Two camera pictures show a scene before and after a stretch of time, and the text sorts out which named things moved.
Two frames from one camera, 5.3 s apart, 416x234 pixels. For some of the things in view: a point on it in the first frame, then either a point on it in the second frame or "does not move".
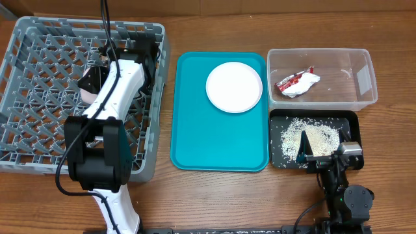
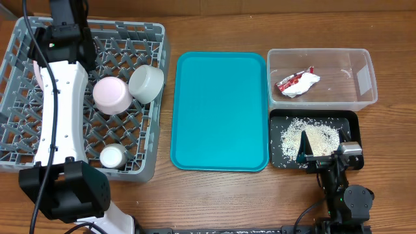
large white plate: [234, 87] -> [38, 74]
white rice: [323, 138] does not move
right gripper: [317, 162] does not move
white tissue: [303, 84] does not move
